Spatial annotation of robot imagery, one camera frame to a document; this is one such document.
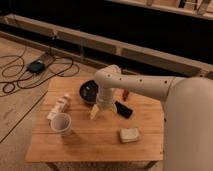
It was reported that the black rectangular device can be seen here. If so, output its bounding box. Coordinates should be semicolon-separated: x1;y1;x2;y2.
115;101;133;119

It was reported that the white sponge block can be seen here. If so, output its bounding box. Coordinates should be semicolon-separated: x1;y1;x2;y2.
119;128;140;143

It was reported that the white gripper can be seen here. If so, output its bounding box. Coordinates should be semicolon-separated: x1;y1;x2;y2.
89;88;114;119

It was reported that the small red-brown bottle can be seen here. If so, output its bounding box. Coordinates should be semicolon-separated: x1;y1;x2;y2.
122;90;129;101

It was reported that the blue power adapter box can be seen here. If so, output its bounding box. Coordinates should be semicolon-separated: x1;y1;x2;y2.
27;61;45;74

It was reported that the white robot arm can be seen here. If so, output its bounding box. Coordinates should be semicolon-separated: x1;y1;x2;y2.
90;65;213;171

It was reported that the black ceramic bowl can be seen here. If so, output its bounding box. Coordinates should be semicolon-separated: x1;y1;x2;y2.
79;80;98;105

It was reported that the wooden table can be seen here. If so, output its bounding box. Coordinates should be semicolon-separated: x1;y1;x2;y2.
26;77;163;163

